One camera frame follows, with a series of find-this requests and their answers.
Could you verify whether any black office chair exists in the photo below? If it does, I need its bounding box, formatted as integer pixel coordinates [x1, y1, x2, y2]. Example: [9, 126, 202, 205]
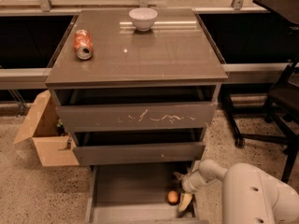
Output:
[220, 0, 299, 183]

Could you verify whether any orange fruit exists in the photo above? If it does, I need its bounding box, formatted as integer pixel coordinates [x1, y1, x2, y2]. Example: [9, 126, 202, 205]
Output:
[167, 190, 179, 204]

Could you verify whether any grey drawer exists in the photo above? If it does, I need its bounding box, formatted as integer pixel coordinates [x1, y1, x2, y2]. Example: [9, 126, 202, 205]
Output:
[84, 161, 208, 224]
[57, 86, 217, 133]
[73, 129, 205, 165]

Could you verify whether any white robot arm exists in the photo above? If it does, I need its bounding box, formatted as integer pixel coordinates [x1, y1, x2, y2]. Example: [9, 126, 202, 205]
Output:
[175, 160, 299, 224]

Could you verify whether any metal window railing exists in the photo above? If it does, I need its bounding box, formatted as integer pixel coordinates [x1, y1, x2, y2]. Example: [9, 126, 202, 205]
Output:
[0, 0, 286, 90]

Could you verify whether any red soda can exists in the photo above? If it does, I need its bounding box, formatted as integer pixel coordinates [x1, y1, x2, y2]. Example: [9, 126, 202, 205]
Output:
[74, 30, 93, 60]

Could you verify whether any brown cardboard box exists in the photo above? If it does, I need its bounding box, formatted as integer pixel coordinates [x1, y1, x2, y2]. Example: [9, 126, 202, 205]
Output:
[14, 91, 78, 166]

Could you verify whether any grey bottom drawer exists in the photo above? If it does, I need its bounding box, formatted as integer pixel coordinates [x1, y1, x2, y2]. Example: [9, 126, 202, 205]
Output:
[84, 161, 208, 224]

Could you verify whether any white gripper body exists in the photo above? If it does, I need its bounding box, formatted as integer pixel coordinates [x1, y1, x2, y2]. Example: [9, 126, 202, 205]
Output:
[181, 170, 206, 193]

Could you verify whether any grey top drawer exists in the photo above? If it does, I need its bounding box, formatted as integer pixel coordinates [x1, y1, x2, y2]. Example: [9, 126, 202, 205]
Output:
[57, 86, 217, 133]

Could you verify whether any white bowl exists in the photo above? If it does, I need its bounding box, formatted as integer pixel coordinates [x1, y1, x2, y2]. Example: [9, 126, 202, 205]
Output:
[129, 7, 158, 31]

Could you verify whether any grey middle drawer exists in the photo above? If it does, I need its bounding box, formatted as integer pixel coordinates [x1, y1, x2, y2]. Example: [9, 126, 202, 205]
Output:
[73, 129, 205, 165]

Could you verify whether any grey drawer cabinet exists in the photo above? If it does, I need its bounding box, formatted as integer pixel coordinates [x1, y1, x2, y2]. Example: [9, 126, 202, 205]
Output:
[45, 7, 229, 224]

